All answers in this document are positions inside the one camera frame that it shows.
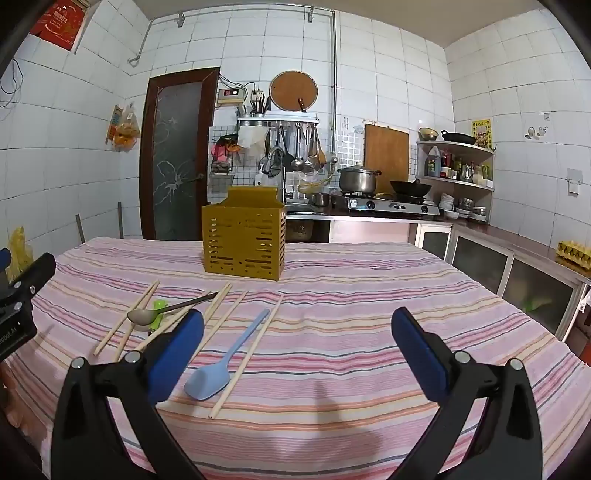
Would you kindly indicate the yellowish bowl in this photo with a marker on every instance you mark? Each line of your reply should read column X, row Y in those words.
column 428, row 134

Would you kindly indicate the yellow plastic bag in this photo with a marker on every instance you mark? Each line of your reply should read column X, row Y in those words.
column 18, row 249

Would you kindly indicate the steel gas stove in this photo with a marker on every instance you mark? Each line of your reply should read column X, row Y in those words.
column 392, row 207

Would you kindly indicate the white wall socket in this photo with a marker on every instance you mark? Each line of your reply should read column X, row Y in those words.
column 256, row 97

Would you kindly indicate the brown door with frosted glass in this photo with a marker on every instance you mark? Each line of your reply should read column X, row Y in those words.
column 175, row 152

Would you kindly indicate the yellow egg carton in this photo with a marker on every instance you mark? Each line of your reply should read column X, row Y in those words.
column 575, row 251

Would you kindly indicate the steel pot with lid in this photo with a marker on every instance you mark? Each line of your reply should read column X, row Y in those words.
column 358, row 182

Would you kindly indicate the blue silicone spatula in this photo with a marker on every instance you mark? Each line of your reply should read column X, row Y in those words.
column 207, row 383

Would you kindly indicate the stack of white bowls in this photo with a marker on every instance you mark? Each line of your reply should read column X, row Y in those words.
column 447, row 203

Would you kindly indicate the row of condiment bottles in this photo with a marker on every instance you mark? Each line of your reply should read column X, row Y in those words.
column 466, row 173

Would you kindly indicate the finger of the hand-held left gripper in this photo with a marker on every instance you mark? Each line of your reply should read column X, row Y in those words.
column 34, row 277
column 3, row 259

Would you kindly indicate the pink striped tablecloth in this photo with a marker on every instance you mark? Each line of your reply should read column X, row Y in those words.
column 346, row 323

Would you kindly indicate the white wall switch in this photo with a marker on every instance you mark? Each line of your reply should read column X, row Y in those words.
column 575, row 181

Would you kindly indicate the metal faucet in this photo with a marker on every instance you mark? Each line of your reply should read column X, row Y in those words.
column 282, row 184

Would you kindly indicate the large oil bottle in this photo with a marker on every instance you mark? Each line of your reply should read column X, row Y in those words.
column 432, row 164

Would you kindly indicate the wooden stick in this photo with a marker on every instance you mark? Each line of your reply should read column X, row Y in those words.
column 121, row 219
column 81, row 228

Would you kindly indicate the kitchen counter cabinet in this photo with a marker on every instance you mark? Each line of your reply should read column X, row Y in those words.
column 480, row 263

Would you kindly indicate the metal wall rack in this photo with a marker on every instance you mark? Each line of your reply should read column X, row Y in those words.
column 277, row 121

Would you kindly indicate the metal cup of dark utensils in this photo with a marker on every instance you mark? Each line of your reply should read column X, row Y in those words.
column 258, row 108

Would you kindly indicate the black wok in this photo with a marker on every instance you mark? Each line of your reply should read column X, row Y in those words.
column 411, row 187

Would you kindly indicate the yellow perforated utensil holder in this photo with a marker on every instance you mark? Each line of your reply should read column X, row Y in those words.
column 240, row 240

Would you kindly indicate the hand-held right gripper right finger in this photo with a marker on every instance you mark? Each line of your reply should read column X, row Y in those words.
column 420, row 355

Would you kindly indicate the red cardboard box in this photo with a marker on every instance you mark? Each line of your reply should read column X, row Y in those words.
column 60, row 23

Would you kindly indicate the row of hanging kitchen utensils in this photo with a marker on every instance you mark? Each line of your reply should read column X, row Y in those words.
column 298, row 152

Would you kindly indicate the pink hanging cloth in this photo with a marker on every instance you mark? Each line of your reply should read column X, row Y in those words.
column 220, row 150

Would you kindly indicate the yellow wall poster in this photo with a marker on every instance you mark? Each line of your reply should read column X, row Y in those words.
column 482, row 134

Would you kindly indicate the orange hanging plastic bag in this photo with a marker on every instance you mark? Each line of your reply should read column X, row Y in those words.
column 125, row 134

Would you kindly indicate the steel sink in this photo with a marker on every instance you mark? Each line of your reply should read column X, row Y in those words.
column 304, row 210

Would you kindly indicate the small steel pot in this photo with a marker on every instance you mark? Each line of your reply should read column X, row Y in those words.
column 319, row 199

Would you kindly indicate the white corner shelf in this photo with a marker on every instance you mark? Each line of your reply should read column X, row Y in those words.
column 461, row 182

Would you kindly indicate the red digital display box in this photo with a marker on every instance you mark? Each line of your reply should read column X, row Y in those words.
column 230, row 93

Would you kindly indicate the white hanging cloth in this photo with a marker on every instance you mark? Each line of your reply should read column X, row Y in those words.
column 251, row 136

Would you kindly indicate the grey wall pipe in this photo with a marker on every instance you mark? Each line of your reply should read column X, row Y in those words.
column 333, row 69

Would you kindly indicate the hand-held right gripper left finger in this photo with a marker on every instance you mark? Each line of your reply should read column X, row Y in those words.
column 178, row 355

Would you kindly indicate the black pan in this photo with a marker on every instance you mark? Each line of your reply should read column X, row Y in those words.
column 459, row 137

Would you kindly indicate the round wooden chopping board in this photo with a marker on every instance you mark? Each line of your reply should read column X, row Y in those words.
column 291, row 90

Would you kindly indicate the metal spoon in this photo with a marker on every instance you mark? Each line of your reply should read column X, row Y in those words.
column 143, row 317

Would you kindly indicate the rectangular wooden cutting board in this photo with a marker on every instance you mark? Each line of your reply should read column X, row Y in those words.
column 385, row 147

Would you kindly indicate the wall stickers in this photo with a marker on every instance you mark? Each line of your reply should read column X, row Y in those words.
column 531, row 133

